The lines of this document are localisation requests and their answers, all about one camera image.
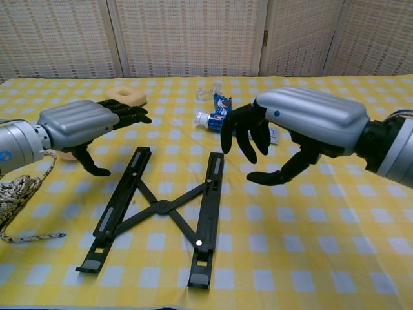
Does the blue white toothpaste tube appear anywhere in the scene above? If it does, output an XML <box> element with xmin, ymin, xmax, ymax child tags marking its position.
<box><xmin>193</xmin><ymin>111</ymin><xmax>280</xmax><ymax>145</ymax></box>

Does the woven folding screen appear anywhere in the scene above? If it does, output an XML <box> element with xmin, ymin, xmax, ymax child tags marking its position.
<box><xmin>0</xmin><ymin>0</ymin><xmax>413</xmax><ymax>79</ymax></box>

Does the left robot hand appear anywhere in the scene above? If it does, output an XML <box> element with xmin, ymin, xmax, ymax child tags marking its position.
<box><xmin>34</xmin><ymin>99</ymin><xmax>152</xmax><ymax>177</ymax></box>

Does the yellow sponge with hole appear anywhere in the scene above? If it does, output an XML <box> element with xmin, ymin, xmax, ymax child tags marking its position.
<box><xmin>103</xmin><ymin>85</ymin><xmax>148</xmax><ymax>107</ymax></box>

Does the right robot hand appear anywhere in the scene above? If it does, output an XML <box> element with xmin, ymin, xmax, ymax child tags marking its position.
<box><xmin>220</xmin><ymin>87</ymin><xmax>370</xmax><ymax>187</ymax></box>

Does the black folding laptop stand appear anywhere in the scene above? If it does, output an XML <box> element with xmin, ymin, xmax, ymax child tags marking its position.
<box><xmin>75</xmin><ymin>147</ymin><xmax>225</xmax><ymax>289</ymax></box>

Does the yellow checkered tablecloth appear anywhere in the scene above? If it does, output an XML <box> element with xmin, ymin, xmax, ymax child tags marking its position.
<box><xmin>0</xmin><ymin>76</ymin><xmax>413</xmax><ymax>309</ymax></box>

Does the blue torn toothpaste package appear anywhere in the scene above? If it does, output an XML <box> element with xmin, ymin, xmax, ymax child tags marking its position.
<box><xmin>212</xmin><ymin>92</ymin><xmax>234</xmax><ymax>114</ymax></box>

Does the clear plastic packaging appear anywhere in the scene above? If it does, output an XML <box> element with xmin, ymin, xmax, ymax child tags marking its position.
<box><xmin>195</xmin><ymin>82</ymin><xmax>223</xmax><ymax>103</ymax></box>

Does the braided black white rope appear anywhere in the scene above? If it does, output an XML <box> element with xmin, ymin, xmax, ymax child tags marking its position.
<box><xmin>0</xmin><ymin>150</ymin><xmax>68</xmax><ymax>243</ymax></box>

